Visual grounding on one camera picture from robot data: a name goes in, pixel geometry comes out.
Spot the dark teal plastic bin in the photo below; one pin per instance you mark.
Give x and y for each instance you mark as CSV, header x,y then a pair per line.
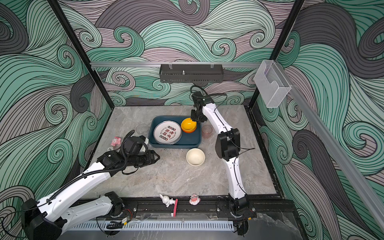
x,y
187,140

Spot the white slotted cable duct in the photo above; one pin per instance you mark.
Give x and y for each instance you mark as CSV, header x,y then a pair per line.
x,y
160,226

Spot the pink plush toy figure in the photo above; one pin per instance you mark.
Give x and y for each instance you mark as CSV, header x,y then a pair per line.
x,y
116,142

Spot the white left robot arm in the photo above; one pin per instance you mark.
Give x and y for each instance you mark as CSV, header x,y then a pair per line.
x,y
54,214

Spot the black wall shelf tray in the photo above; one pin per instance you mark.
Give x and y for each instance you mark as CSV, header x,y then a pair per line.
x,y
191,74

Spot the black corner frame post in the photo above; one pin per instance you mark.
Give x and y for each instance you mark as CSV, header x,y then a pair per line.
x,y
78,47

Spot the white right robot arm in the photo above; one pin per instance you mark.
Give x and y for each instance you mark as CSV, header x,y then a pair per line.
x,y
227,147

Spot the clear acrylic wall box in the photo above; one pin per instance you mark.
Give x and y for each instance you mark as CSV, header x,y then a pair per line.
x,y
272,83

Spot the pink white small figurine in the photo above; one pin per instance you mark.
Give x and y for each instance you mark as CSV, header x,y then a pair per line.
x,y
194,199

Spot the pink flat stick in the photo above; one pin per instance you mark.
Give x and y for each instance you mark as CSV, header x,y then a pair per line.
x,y
175,208

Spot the aluminium wall rail right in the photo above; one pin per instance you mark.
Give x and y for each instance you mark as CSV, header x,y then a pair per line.
x,y
308,104

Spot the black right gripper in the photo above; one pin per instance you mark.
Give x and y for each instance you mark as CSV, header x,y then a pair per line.
x,y
193,117

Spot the aluminium wall rail back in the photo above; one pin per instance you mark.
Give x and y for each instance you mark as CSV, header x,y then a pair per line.
x,y
138,64

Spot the white rabbit figurine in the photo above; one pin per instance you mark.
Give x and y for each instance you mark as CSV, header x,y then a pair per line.
x,y
167,200

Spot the aluminium wall rail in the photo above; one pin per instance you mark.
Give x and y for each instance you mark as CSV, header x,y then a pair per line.
x,y
138,64
308,104

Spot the black right corner post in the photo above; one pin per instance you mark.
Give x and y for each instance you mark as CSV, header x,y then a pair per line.
x,y
287,27

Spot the cream white bowl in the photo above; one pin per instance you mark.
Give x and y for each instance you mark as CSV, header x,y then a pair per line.
x,y
195,157

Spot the orange bowl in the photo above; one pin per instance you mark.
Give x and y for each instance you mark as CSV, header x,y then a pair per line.
x,y
189,131

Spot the pinkish clear cup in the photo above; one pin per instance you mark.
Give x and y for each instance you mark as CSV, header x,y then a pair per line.
x,y
207,131

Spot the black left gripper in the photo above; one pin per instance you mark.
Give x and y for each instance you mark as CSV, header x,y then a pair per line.
x,y
151,159

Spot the yellow bowl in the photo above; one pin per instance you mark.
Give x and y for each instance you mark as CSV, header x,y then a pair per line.
x,y
188,124

